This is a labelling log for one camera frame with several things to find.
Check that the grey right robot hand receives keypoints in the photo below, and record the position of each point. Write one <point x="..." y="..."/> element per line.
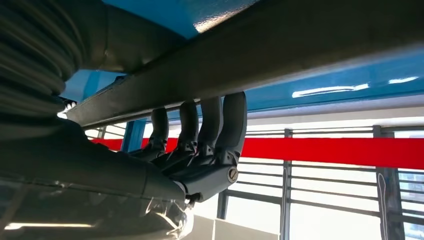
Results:
<point x="99" y="175"/>

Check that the blue metal shelf rack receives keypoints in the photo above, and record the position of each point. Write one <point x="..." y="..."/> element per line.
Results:
<point x="331" y="79"/>

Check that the red barrier belt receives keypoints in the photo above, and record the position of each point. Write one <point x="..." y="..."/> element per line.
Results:
<point x="331" y="152"/>

